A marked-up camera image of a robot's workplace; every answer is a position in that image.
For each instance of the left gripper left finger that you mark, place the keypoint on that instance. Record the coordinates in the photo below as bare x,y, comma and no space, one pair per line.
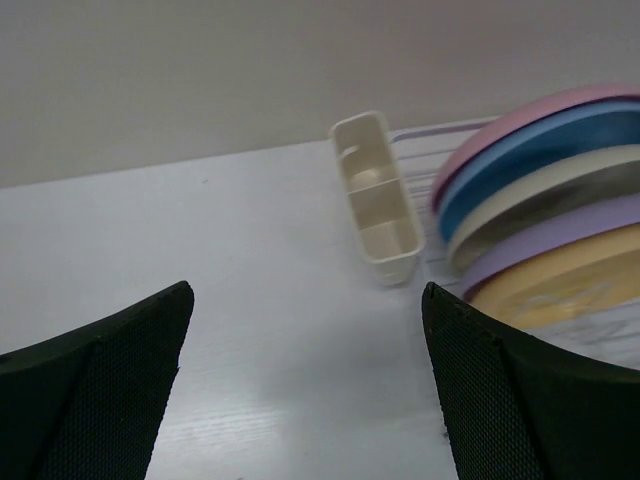
88,404

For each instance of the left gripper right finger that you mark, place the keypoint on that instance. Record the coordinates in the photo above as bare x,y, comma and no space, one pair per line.
517,407

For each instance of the orange plate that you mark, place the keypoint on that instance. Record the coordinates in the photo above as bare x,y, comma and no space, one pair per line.
590,275

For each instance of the purple plate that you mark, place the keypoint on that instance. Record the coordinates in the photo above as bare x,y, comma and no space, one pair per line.
550,234

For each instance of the cream plate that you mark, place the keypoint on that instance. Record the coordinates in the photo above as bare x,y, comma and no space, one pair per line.
555,189

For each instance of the blue plate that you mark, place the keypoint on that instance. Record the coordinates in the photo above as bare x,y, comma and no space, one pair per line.
562,135

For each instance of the pink plate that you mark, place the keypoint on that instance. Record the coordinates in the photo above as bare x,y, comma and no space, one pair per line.
517,119

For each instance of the white cutlery holder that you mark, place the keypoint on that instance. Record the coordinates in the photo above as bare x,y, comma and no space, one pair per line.
387,229

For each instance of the white wire dish rack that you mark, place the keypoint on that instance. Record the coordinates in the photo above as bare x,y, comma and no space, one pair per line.
611,336

